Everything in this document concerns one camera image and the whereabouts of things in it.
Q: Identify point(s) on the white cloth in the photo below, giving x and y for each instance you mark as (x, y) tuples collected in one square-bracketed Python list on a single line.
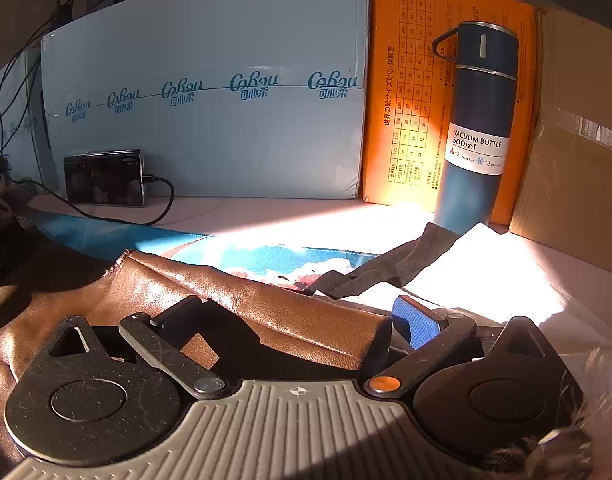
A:
[(496, 270)]

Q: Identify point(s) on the brown cardboard box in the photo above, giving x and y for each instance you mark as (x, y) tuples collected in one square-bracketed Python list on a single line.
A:
[(576, 150)]

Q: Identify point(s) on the blue printed mat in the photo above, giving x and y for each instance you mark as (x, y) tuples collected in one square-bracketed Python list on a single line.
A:
[(266, 257)]

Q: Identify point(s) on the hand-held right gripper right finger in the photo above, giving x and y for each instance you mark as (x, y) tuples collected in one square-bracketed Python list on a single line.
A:
[(417, 322)]

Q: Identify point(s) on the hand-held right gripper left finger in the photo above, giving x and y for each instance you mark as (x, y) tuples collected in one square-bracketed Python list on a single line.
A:
[(158, 351)]

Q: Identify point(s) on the grey fur trim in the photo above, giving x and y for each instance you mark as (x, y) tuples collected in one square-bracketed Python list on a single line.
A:
[(593, 385)]

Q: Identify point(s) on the blue vacuum bottle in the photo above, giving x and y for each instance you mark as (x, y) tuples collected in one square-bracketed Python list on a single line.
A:
[(478, 125)]

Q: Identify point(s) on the large light blue cardboard box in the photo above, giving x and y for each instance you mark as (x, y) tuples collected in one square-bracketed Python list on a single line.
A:
[(211, 125)]

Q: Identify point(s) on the orange cardboard box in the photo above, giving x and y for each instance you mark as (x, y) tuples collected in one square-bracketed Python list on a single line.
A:
[(406, 100)]

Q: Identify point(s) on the light blue box with label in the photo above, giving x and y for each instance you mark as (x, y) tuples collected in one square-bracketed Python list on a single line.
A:
[(16, 120)]

